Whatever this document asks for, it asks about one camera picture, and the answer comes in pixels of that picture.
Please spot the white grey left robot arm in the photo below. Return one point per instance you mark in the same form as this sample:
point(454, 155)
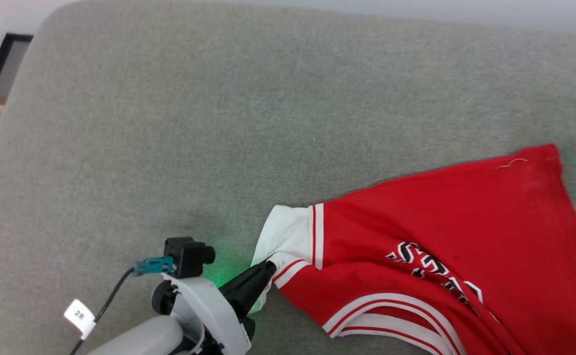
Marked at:
point(140, 340)

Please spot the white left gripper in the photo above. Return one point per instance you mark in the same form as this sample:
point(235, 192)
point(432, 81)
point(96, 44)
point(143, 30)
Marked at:
point(209, 315)

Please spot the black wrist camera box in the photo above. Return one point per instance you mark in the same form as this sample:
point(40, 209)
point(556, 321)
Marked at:
point(187, 256)

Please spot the red white-trimmed jersey shirt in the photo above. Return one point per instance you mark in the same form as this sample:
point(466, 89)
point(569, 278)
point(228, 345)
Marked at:
point(441, 212)

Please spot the grey fabric sofa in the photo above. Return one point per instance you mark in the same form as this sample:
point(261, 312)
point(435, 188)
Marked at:
point(219, 123)

